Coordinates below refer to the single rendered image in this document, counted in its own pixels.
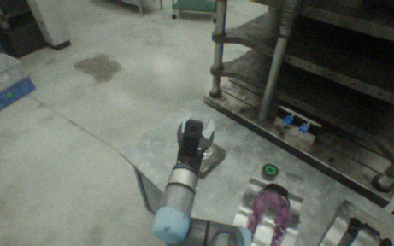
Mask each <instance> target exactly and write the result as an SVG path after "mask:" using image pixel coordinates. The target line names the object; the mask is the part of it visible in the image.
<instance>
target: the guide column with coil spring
mask: <svg viewBox="0 0 394 246"><path fill-rule="evenodd" d="M295 7H298V6H289V5H286V8H285V10H290V11H294V10H297V9H287V8H295ZM295 13H296V12H294V13H290V12H286V11H285V14H295ZM285 14H284V16H288V17H292V16H295V15H285ZM279 34H283V35H289V34H291V30H283V29H281V28H280V32H279ZM288 42H289V39H285V38H280V37H278V40H277V46H276V49H275V52H274V54H273V61H272V65H271V67H270V73H269V75H268V83H267V86H266V89H265V92H264V98H263V100H262V105H261V110H260V113H259V116H258V120H259V121H260V122H264V121H266V119H267V115H268V111H269V109H270V103H271V101H272V99H273V92H274V89H275V87H276V82H277V80H278V77H279V70H280V69H281V66H282V61H283V58H284V55H285V49H286V46H287V44H288Z"/></svg>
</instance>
